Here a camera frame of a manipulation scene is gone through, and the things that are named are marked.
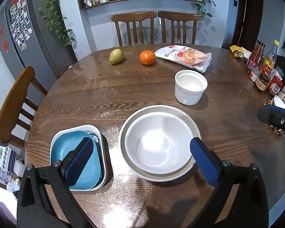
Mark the white snack bag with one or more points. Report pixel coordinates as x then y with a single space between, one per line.
185 57

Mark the yellow snack packet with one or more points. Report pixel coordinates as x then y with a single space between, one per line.
238 52

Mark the green pear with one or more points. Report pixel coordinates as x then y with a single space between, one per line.
116 56

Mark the brown sauce jar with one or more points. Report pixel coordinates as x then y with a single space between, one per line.
262 83

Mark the white square dish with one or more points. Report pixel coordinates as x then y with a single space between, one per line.
76 127

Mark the red ketchup bottle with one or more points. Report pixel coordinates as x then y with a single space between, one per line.
255 58

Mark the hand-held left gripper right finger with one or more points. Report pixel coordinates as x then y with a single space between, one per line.
204 161

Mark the grey refrigerator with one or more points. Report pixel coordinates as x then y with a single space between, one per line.
38 35

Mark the group of fridge photos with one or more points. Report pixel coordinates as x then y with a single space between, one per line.
20 23

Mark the red chili sauce jar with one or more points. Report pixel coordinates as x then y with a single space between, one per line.
275 86

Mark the wooden chair with curved backrest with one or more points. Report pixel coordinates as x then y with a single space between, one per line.
11 104

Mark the large white bowl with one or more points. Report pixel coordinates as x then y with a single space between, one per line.
159 108

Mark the yellow-capped sauce bottle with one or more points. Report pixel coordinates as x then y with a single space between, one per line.
270 61

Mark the white ramekin cup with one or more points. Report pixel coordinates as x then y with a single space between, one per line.
187 95

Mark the long hanging vine plant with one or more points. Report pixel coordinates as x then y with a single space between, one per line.
52 16

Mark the black wall switch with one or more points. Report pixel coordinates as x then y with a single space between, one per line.
235 3

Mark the small white bowl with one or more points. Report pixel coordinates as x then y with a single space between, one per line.
156 142

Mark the small hanging vine plant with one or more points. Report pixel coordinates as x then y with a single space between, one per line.
203 10

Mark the round red fridge sticker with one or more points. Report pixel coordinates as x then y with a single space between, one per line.
1 30

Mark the square red fridge sticker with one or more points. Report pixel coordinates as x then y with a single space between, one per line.
6 45

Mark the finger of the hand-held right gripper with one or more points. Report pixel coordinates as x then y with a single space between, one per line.
275 117

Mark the small white-lidded jar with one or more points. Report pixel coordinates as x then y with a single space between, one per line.
254 74

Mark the dark wooden door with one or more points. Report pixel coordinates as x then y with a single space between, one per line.
249 19

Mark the crumpled white paper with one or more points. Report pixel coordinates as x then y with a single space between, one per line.
13 185

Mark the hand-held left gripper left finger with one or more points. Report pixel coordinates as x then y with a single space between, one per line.
78 161

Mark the orange fruit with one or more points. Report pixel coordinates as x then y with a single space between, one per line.
147 57

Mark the wooden slatted chair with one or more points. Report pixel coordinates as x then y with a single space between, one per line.
133 17
178 16

